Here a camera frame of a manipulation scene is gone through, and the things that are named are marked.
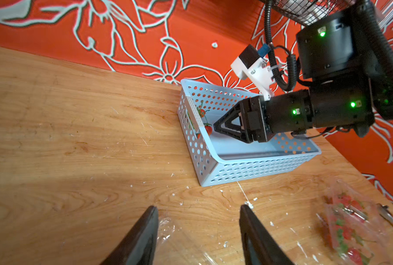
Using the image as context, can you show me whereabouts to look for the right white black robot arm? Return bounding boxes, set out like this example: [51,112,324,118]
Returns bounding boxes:
[214,1,393,144]

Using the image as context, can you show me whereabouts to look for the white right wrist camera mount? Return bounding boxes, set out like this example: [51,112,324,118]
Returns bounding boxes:
[231,44,281,101]

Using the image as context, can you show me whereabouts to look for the red strawberry near basket front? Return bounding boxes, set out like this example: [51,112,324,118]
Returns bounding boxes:
[204,123,213,136]

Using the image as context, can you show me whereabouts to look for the packed red strawberry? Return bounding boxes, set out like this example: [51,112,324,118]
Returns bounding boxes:
[338,194,352,208]

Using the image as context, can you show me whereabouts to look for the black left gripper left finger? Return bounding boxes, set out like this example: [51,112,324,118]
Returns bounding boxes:
[101,205,159,265]

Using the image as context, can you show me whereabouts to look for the clear plastic clamshell container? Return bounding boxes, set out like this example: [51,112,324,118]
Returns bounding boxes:
[319,178,392,265]

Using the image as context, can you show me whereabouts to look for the metal spoon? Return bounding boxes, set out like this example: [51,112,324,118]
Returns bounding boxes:
[377,203,393,227]

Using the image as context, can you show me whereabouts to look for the red strawberry basket left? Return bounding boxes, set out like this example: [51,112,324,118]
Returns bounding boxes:
[197,106,206,118]

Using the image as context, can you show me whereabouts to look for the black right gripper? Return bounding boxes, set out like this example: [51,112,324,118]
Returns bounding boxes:
[214,96,273,144]

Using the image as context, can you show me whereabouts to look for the light blue perforated plastic basket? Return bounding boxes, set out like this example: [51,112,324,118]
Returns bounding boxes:
[178,79,322,187]

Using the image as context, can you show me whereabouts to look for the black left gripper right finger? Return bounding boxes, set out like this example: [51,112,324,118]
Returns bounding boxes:
[239,205,293,265]

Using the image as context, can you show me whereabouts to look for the black wire wall basket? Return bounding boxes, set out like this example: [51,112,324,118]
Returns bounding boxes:
[271,0,355,26]

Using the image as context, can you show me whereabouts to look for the red strawberry basket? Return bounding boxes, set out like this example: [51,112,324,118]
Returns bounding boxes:
[204,123,213,136]
[197,106,206,118]

